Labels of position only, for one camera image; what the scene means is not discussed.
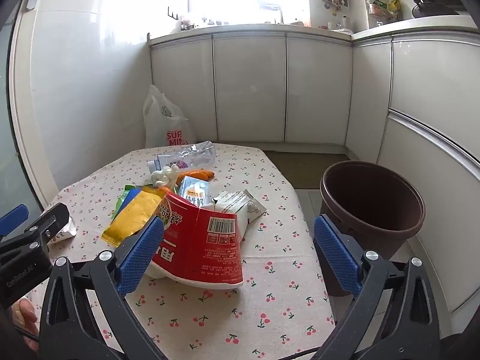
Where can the white tissue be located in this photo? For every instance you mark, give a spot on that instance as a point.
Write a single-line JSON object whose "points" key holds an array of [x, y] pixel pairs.
{"points": [[66, 233], [165, 175]]}

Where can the red instant noodle cup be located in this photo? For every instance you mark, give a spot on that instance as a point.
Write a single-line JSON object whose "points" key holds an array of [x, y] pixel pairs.
{"points": [[202, 247]]}

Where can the brown plastic trash bin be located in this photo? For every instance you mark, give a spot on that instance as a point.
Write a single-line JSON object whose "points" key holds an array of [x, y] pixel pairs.
{"points": [[371, 210]]}

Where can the white kitchen countertop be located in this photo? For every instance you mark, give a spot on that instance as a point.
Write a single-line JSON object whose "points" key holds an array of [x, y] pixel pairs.
{"points": [[262, 30]]}

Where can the white plastic shopping bag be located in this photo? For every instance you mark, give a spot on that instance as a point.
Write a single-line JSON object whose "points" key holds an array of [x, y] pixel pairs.
{"points": [[165, 120]]}

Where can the person's left hand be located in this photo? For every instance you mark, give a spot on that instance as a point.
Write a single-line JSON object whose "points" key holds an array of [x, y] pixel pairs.
{"points": [[24, 318]]}

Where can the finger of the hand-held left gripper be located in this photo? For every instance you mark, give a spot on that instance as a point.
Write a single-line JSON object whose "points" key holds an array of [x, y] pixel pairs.
{"points": [[13, 220], [45, 228]]}

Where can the clear glass jar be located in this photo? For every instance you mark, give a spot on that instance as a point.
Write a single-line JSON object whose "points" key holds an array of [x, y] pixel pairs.
{"points": [[344, 22]]}

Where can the orange peel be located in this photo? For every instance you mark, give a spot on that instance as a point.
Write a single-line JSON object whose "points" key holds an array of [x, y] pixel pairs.
{"points": [[197, 174]]}

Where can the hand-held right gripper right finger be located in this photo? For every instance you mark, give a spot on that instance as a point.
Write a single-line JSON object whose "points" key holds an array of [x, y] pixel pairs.
{"points": [[335, 255]]}

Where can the black wall hook rack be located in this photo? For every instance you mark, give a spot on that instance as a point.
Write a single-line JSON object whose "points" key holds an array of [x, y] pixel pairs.
{"points": [[172, 14]]}

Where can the light blue milk carton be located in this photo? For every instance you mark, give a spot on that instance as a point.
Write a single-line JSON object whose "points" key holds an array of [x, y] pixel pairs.
{"points": [[193, 193]]}

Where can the yellow snack packet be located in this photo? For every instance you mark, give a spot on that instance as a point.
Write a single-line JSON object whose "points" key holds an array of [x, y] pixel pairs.
{"points": [[131, 213]]}

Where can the frosted glass door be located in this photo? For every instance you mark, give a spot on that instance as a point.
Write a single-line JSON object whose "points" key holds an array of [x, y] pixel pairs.
{"points": [[11, 138]]}

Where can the red green snack bag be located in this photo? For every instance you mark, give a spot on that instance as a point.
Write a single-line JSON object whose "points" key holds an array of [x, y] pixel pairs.
{"points": [[378, 9]]}

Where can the green snack packet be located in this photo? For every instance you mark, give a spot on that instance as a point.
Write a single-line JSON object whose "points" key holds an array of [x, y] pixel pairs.
{"points": [[120, 201]]}

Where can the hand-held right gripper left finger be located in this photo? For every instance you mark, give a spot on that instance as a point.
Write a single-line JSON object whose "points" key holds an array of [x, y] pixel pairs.
{"points": [[140, 257]]}

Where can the white printed packet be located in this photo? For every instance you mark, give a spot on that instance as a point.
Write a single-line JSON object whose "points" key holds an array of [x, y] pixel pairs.
{"points": [[232, 204]]}

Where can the white kitchen cabinet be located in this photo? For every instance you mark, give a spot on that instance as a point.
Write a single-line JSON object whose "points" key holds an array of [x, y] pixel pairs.
{"points": [[251, 90]]}

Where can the clear plastic bottle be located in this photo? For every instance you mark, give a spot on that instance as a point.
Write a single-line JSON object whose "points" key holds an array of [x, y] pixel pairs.
{"points": [[187, 155]]}

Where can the yellow snack bag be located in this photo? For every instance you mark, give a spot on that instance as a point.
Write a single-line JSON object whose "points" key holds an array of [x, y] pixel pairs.
{"points": [[394, 7]]}

